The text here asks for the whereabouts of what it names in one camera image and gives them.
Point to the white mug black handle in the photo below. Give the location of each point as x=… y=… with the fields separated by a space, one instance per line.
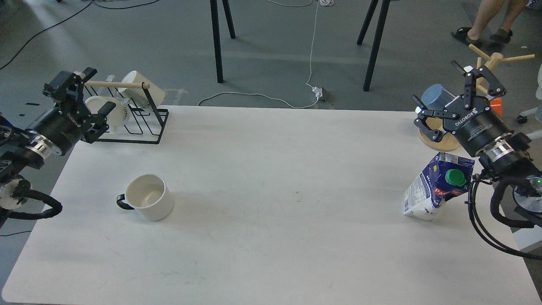
x=149 y=196

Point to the white mug on rack front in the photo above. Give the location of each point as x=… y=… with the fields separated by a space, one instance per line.
x=118 y=117

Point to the orange mug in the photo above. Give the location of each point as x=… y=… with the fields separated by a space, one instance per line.
x=496 y=105

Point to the blue white milk carton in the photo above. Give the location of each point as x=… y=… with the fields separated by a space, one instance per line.
x=446 y=176

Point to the wooden mug tree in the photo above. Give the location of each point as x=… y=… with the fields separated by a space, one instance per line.
x=448 y=142

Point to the cream mug on rack rear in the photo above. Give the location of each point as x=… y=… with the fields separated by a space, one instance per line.
x=138 y=94

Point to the black table leg left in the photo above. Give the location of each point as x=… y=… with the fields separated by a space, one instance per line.
x=216 y=34

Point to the white power adapter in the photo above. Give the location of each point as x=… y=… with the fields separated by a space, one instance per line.
x=321 y=94

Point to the black table leg right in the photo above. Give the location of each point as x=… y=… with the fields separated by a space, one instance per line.
x=382 y=17

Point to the black table leg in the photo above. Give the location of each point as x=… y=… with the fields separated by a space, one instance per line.
x=382 y=17
x=216 y=34

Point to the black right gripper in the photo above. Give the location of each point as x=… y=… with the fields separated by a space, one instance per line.
x=477 y=123

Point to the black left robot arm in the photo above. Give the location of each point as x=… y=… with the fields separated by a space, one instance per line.
x=21 y=149

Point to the person legs with sandals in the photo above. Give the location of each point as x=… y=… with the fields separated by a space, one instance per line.
x=487 y=10

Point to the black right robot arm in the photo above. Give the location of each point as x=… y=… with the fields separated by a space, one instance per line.
x=516 y=201

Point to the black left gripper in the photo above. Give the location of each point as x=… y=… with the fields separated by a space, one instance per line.
x=70 y=121

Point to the black wire mug rack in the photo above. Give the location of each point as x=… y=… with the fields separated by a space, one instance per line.
x=142 y=127

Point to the blue mug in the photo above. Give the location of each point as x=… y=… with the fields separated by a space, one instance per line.
x=436 y=98

